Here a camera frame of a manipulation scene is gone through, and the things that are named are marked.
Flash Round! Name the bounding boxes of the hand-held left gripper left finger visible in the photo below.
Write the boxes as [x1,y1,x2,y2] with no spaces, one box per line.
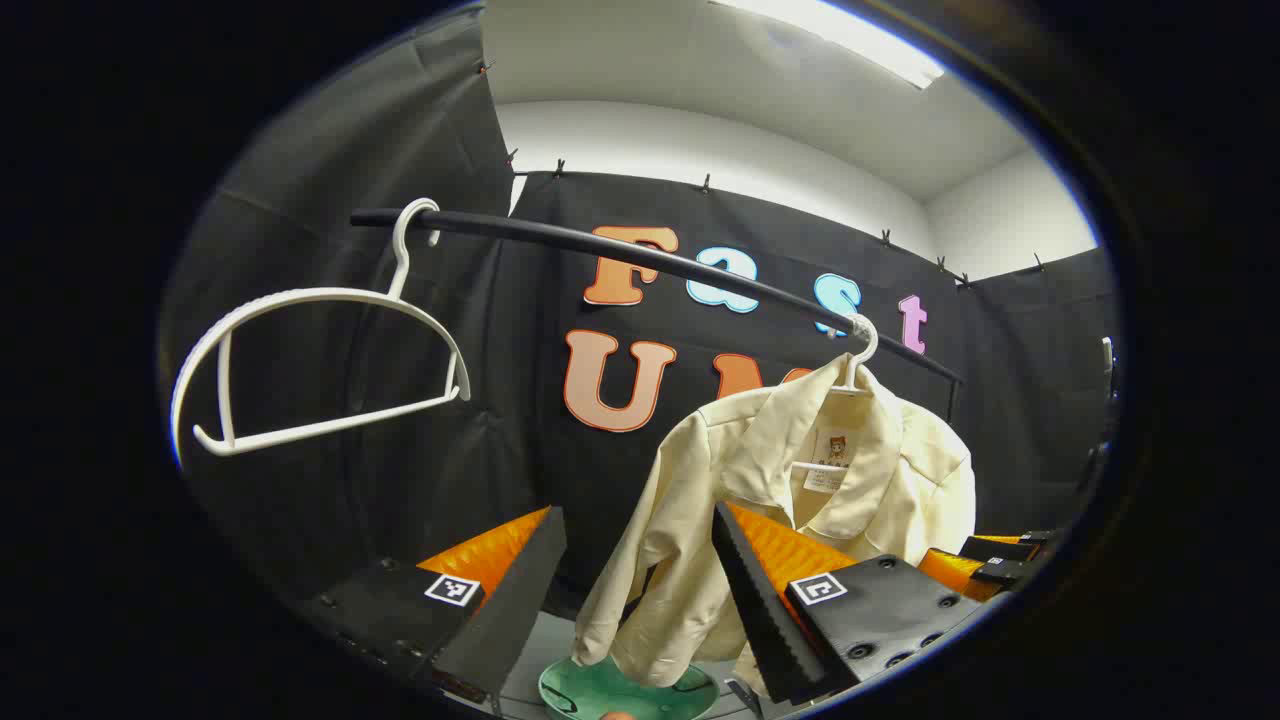
[295,505,569,706]

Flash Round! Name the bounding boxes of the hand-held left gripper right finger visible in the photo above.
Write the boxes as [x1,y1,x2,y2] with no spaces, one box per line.
[710,500,991,706]

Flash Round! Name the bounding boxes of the green laundry hamper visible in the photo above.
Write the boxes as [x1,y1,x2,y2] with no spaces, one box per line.
[537,655,721,720]

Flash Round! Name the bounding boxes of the cream jacket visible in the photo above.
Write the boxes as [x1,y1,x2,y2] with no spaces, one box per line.
[572,352,978,701]

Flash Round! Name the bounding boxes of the white plastic hanger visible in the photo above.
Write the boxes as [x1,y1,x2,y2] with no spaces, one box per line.
[170,197,473,468]
[790,313,883,473]

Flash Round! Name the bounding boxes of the black clothes rack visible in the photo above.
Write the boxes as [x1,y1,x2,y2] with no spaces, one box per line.
[350,207,966,426]

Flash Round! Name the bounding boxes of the black backdrop cloth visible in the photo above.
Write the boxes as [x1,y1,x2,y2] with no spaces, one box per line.
[158,5,1119,626]

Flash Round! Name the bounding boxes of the row of black backdrop clips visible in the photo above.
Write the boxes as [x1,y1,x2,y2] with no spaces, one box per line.
[476,60,1046,291]

